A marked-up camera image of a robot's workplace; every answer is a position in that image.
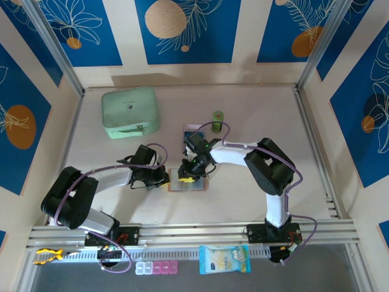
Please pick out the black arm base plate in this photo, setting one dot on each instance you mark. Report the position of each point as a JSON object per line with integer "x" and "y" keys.
{"x": 132, "y": 235}
{"x": 256, "y": 234}

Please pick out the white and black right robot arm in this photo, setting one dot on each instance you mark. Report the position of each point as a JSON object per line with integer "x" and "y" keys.
{"x": 231, "y": 153}

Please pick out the blue wet wipes pack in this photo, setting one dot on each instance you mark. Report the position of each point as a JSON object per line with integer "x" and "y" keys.
{"x": 225, "y": 258}

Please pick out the pink leather card holder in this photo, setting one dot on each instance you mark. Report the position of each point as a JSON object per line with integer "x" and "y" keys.
{"x": 200, "y": 185}

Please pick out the mint green zip pouch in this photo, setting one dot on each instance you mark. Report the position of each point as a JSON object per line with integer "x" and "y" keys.
{"x": 129, "y": 106}

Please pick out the aluminium table side rail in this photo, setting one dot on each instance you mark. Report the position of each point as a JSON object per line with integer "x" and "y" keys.
{"x": 71, "y": 134}
{"x": 304, "y": 115}

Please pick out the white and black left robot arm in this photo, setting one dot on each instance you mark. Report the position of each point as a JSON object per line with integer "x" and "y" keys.
{"x": 114, "y": 180}

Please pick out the white and pink pill organizer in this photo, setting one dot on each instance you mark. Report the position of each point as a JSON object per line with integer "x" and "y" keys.
{"x": 156, "y": 268}

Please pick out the green cylindrical bottle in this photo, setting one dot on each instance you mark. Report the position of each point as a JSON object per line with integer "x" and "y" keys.
{"x": 218, "y": 116}

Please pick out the aluminium frame post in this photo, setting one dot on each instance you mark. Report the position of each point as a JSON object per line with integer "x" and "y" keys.
{"x": 54, "y": 45}
{"x": 326, "y": 45}

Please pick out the aluminium frame rail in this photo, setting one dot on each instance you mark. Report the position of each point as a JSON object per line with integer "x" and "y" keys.
{"x": 194, "y": 231}

